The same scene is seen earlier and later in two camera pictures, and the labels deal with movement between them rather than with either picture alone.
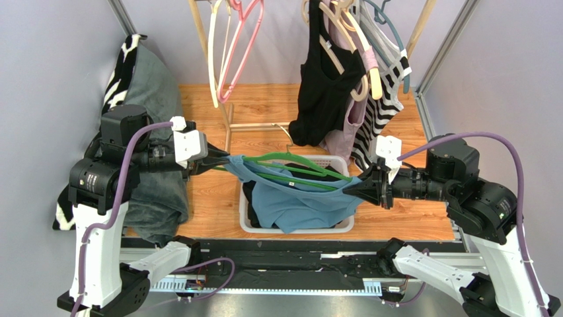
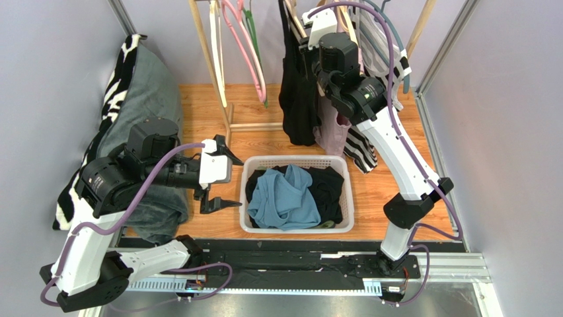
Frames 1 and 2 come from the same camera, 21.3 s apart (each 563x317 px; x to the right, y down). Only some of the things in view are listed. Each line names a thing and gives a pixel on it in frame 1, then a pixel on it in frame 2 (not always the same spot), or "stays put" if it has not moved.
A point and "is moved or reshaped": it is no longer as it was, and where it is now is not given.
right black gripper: (383, 187) → (301, 37)
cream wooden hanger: (210, 51) is moved or reshaped
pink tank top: (357, 95) → (333, 127)
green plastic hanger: (279, 179) → (248, 13)
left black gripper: (201, 166) → (213, 205)
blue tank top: (287, 199) is moved or reshaped
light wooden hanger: (374, 73) → (350, 30)
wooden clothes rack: (230, 128) stays put
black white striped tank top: (384, 100) stays put
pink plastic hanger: (236, 4) is moved or reshaped
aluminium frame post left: (122, 16) stays put
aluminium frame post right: (461, 19) stays put
